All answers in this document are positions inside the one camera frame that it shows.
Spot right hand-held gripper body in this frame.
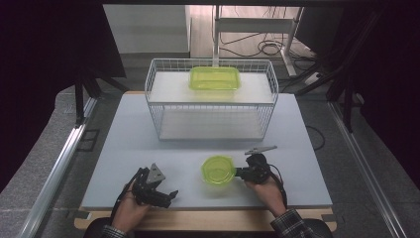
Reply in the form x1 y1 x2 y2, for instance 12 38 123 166
243 145 278 184

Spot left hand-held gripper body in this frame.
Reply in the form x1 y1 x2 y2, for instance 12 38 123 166
131 163 172 209

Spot white wire rack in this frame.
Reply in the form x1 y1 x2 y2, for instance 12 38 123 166
144 58 279 142

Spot rectangular green plastic tray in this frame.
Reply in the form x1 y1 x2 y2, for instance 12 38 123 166
188 65 242 92

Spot person's left hand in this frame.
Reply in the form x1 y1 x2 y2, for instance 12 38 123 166
111 180 153 233

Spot person's right hand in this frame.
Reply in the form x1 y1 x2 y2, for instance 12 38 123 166
245 175 287 218

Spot white power strip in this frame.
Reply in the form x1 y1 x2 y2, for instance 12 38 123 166
304 71 322 86

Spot black metal stand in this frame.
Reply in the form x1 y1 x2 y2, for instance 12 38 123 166
73 63 131 129
294 9 385 134

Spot white cabinet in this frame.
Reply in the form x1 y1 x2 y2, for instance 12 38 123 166
102 4 192 56

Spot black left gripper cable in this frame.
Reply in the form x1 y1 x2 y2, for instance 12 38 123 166
110 168 147 221

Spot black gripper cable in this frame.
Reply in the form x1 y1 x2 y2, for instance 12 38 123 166
267 163 289 210
110 168 147 221

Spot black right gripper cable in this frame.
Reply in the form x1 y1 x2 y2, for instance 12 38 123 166
267 163 289 210

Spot black looped floor cable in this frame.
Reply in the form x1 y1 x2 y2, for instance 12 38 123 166
305 125 327 152

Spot aluminium rail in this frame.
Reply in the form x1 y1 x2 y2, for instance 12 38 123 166
327 100 410 238
18 97 99 238

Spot black floor cables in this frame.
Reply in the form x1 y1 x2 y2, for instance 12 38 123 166
219 5 316 61

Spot white desk frame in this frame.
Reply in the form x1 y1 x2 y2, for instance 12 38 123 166
212 5 305 77

